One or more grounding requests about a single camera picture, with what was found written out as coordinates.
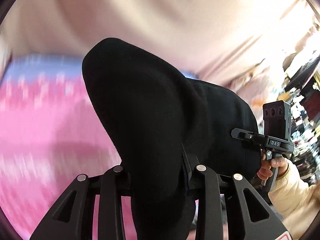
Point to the person's right forearm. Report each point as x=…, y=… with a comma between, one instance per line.
x=292, y=197

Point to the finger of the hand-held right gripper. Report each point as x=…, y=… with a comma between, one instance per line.
x=246, y=136

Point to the black pants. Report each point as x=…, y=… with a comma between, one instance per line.
x=140, y=105

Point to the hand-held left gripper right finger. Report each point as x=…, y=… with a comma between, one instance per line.
x=207, y=195

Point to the pile of assorted clutter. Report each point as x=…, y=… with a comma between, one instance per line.
x=305, y=100

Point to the pink printed bedsheet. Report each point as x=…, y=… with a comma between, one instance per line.
x=37, y=130

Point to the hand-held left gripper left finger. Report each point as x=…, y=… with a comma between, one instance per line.
x=112, y=187

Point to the person's right hand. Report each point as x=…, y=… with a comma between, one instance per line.
x=280, y=166

